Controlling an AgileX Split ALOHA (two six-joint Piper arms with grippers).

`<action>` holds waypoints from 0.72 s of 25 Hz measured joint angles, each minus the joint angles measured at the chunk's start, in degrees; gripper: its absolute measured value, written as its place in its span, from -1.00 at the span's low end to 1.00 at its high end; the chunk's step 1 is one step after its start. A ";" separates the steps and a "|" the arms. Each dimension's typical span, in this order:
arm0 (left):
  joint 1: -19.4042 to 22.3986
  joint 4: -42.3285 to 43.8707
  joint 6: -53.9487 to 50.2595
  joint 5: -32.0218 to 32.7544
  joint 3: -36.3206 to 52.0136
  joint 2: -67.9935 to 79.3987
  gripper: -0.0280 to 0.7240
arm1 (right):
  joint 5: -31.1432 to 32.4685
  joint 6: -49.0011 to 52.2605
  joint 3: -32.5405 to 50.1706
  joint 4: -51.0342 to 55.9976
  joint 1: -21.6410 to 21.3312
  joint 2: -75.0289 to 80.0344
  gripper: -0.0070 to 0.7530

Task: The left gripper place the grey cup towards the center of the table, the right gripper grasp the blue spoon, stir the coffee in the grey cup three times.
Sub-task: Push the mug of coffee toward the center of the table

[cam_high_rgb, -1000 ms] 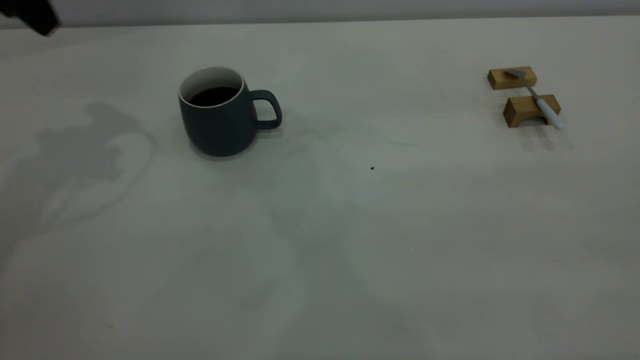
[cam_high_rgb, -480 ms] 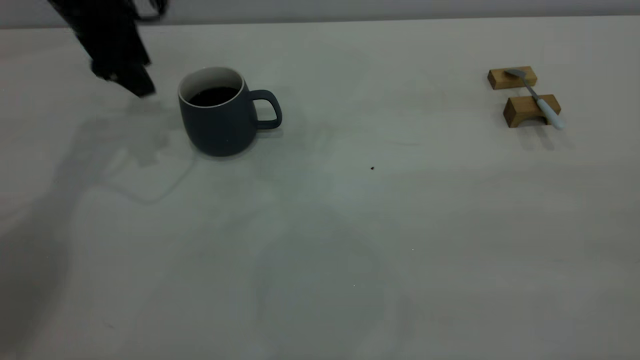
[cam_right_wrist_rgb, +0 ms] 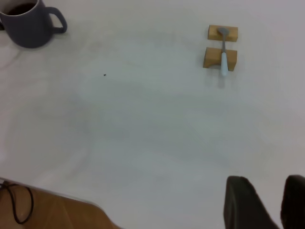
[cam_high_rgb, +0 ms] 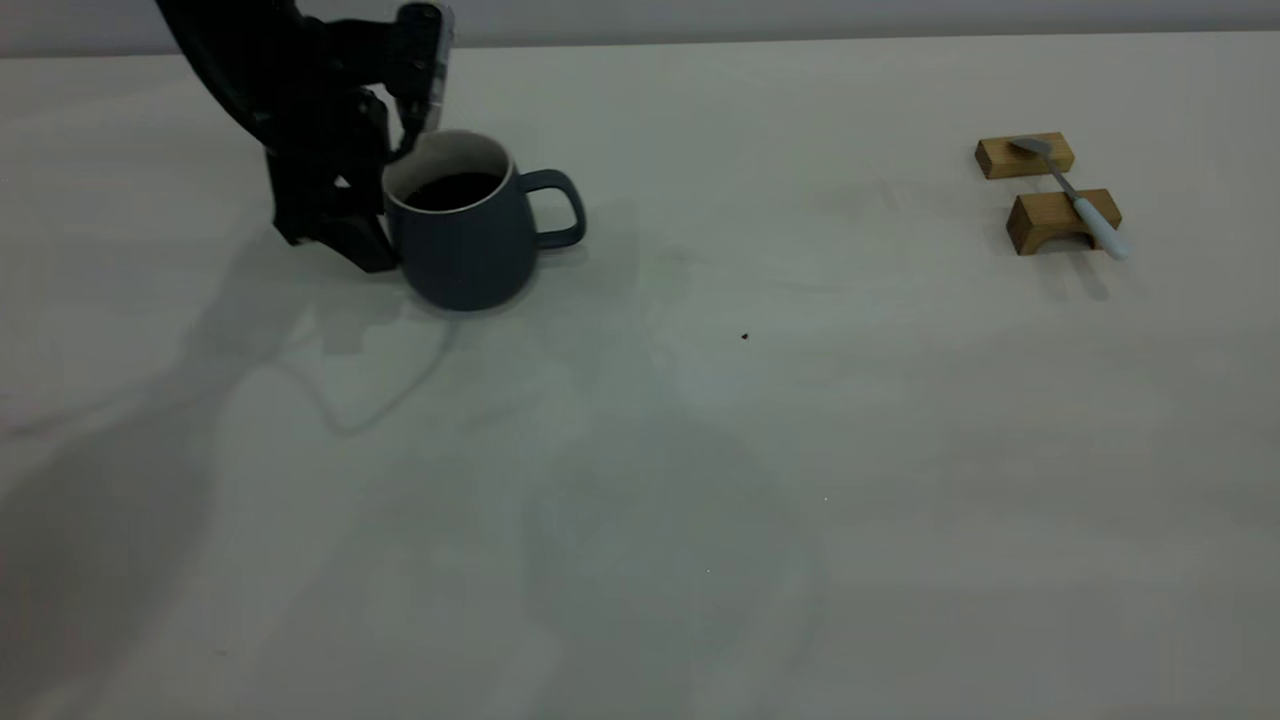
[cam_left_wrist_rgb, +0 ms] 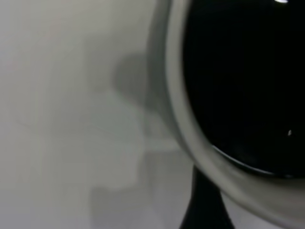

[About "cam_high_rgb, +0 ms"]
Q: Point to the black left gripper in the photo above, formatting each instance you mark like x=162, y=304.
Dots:
x=325, y=160

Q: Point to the dark grey ceramic mug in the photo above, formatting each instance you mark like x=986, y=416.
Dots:
x=470, y=260

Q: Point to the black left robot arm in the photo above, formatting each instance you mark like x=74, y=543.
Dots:
x=230, y=50

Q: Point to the rectangular wooden block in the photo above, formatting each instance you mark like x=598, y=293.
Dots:
x=1000, y=160

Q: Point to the arched wooden block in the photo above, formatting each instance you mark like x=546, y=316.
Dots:
x=1040, y=215

